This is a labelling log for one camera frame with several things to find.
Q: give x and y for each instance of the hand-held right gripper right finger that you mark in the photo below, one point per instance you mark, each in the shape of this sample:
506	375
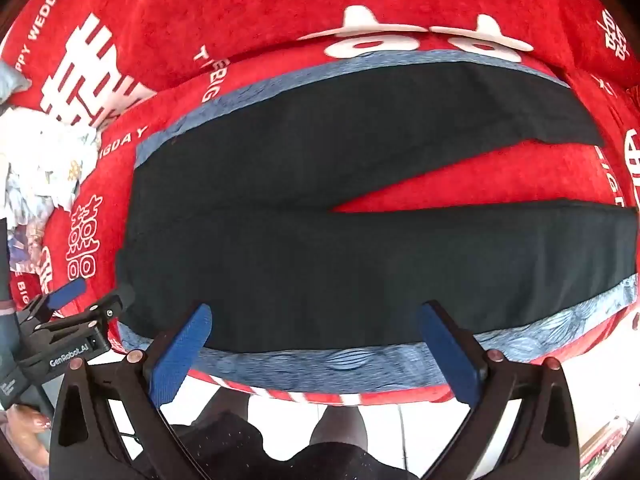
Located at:
450	355

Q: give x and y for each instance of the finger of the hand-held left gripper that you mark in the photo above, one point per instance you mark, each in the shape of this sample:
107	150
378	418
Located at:
112	305
67	292

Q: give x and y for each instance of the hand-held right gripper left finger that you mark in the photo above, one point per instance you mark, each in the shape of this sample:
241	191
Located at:
180	355

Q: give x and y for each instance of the black pants with blue stripe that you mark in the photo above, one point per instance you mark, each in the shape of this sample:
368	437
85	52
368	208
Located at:
300	270

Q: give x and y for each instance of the person's left forearm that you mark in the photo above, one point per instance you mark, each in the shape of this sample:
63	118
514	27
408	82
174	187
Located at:
27	457

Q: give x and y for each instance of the person's left hand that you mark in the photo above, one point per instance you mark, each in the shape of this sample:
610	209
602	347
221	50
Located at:
32	420

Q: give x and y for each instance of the person's leg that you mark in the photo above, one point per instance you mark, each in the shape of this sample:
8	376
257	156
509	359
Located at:
231	405
340	427

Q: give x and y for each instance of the person's dark clothing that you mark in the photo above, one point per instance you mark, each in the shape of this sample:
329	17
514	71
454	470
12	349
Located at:
240	450

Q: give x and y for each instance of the white floral cloth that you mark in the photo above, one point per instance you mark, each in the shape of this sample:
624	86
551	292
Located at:
45	155

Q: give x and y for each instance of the colourful object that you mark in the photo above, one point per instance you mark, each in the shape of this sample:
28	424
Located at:
605	442

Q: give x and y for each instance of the grey cloth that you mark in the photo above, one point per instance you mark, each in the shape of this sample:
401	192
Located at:
11	82

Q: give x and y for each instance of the red printed blanket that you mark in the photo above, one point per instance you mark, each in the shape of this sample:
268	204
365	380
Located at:
225	10

